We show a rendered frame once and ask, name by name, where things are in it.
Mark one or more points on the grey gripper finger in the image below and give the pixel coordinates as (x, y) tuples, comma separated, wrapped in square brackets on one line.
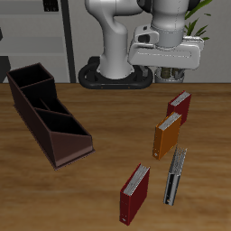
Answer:
[(176, 72), (165, 72)]

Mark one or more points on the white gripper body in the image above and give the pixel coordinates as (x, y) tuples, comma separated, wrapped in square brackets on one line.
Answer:
[(165, 57)]

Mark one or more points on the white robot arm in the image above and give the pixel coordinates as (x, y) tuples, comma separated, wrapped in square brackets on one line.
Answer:
[(115, 45)]

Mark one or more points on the red book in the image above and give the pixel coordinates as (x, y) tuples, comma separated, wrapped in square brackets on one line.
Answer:
[(135, 198), (182, 108)]

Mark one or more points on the orange book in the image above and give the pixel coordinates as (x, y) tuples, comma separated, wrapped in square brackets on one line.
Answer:
[(167, 138)]

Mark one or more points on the grey book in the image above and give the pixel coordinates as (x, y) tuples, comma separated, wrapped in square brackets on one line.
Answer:
[(173, 183)]

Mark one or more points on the dark brown desk caddy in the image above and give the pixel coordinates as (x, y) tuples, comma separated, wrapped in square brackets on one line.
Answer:
[(60, 141)]

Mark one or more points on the green pot plant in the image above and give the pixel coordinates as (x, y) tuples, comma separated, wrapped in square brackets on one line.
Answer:
[(195, 28)]

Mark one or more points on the black binders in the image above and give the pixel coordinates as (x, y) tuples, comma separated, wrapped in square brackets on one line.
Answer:
[(50, 5)]

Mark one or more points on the grey shelf unit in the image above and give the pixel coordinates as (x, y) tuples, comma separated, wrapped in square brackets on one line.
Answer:
[(30, 42)]

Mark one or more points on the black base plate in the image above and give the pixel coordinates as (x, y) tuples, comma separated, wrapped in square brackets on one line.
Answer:
[(90, 79)]

